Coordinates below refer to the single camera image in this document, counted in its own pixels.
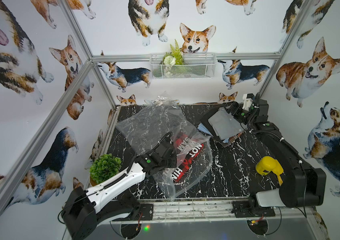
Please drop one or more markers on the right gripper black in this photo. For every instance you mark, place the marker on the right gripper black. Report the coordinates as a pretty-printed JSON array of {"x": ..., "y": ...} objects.
[{"x": 240, "y": 107}]

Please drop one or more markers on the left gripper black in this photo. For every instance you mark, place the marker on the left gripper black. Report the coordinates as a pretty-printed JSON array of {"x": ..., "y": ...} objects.
[{"x": 166, "y": 149}]

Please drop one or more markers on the red black checked lettered shirt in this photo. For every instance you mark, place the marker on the red black checked lettered shirt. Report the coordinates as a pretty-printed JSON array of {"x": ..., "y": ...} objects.
[{"x": 178, "y": 175}]

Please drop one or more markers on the grey button shirt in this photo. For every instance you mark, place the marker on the grey button shirt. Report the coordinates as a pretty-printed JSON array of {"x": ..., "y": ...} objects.
[{"x": 225, "y": 126}]

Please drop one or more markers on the clear plastic vacuum bag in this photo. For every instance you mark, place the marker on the clear plastic vacuum bag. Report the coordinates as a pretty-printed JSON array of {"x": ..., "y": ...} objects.
[{"x": 149, "y": 125}]

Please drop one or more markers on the black button shirt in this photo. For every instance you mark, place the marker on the black button shirt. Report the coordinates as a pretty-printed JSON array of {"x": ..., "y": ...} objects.
[{"x": 204, "y": 120}]

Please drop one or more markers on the red plaid shirt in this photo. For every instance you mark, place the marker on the red plaid shirt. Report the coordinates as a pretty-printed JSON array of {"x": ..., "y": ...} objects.
[{"x": 231, "y": 140}]

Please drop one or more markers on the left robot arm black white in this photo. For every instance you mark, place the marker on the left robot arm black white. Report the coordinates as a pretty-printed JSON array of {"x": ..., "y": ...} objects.
[{"x": 86, "y": 209}]

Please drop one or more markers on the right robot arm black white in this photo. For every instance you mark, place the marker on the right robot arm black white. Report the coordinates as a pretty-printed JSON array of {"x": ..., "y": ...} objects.
[{"x": 302, "y": 185}]

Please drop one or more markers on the green potted plant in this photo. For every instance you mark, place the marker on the green potted plant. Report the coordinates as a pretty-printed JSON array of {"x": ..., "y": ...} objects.
[{"x": 105, "y": 167}]

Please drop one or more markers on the yellow dustpan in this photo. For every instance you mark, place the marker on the yellow dustpan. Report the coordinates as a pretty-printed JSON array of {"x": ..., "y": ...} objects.
[{"x": 270, "y": 165}]

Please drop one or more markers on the artificial fern with white flower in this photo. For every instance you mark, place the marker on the artificial fern with white flower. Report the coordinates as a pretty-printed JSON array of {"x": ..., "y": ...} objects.
[{"x": 173, "y": 62}]

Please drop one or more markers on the white wire wall basket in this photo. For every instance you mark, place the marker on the white wire wall basket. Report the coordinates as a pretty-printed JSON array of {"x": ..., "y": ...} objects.
[{"x": 187, "y": 66}]

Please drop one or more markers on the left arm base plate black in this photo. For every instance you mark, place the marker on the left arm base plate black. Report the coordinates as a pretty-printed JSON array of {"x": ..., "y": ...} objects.
[{"x": 145, "y": 213}]

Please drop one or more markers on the aluminium frame rail front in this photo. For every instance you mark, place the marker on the aluminium frame rail front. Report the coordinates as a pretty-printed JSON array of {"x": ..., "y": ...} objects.
[{"x": 183, "y": 210}]

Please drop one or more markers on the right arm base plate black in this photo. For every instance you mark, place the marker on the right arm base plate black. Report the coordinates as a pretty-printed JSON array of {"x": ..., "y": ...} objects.
[{"x": 246, "y": 209}]

